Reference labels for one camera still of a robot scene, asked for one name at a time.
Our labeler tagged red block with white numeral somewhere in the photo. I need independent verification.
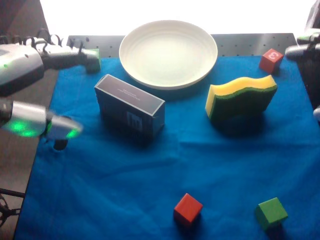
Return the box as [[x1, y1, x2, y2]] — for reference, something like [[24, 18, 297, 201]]
[[258, 48, 285, 75]]

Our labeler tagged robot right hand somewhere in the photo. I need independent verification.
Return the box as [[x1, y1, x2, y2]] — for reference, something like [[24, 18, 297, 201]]
[[284, 31, 320, 122]]

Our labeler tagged plain red block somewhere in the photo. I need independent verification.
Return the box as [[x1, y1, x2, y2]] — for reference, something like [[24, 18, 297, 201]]
[[173, 192, 204, 227]]

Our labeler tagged round white plate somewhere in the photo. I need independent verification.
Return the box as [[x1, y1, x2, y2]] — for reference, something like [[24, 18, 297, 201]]
[[118, 19, 219, 90]]

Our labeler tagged blue table cloth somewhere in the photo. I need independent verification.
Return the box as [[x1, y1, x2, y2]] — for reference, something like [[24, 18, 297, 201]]
[[13, 55, 320, 240]]

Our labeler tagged black tripod stand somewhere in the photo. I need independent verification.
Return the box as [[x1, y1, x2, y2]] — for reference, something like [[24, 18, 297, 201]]
[[0, 188, 26, 226]]

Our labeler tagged green block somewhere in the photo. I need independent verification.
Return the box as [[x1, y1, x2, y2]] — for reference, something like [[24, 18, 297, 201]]
[[86, 48, 102, 74], [254, 196, 289, 231]]

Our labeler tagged grey purple cardboard box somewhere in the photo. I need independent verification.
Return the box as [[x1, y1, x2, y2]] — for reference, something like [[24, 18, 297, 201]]
[[93, 73, 166, 141]]

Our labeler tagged black oval item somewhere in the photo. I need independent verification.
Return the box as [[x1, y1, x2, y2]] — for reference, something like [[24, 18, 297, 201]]
[[53, 138, 69, 151]]

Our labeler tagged yellow and green wavy sponge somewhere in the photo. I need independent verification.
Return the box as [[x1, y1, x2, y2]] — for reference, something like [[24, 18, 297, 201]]
[[204, 74, 278, 126]]

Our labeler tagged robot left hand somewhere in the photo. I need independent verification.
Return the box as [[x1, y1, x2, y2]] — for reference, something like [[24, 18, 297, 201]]
[[0, 28, 102, 141]]

